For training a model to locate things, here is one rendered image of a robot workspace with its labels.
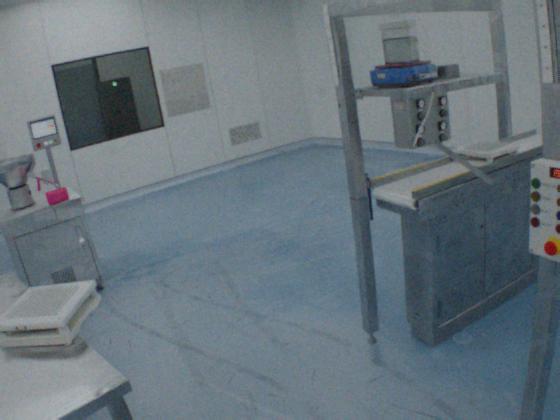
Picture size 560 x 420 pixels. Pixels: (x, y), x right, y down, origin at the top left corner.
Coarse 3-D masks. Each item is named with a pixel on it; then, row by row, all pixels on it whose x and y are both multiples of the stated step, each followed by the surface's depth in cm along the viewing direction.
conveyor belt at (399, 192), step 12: (516, 144) 233; (528, 144) 229; (540, 144) 225; (444, 168) 210; (456, 168) 207; (408, 180) 201; (420, 180) 198; (432, 180) 195; (468, 180) 189; (384, 192) 192; (396, 192) 187; (408, 192) 185; (396, 204) 186; (408, 204) 178
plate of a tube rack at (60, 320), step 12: (36, 288) 132; (84, 288) 127; (72, 300) 120; (60, 312) 114; (72, 312) 115; (0, 324) 111; (12, 324) 110; (24, 324) 110; (36, 324) 109; (48, 324) 109; (60, 324) 109
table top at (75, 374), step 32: (0, 288) 155; (0, 352) 110; (32, 352) 109; (64, 352) 107; (96, 352) 106; (0, 384) 95; (32, 384) 95; (64, 384) 94; (96, 384) 93; (128, 384) 94; (0, 416) 84; (32, 416) 83; (64, 416) 83
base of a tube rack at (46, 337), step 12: (84, 300) 129; (96, 300) 130; (84, 312) 122; (72, 324) 116; (12, 336) 113; (24, 336) 112; (36, 336) 112; (48, 336) 111; (60, 336) 110; (72, 336) 112
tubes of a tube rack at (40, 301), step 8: (64, 288) 127; (32, 296) 124; (40, 296) 123; (48, 296) 122; (56, 296) 122; (64, 296) 122; (24, 304) 120; (32, 304) 119; (40, 304) 118; (48, 304) 118; (56, 304) 117; (16, 312) 115; (24, 312) 115; (32, 312) 115; (40, 312) 114
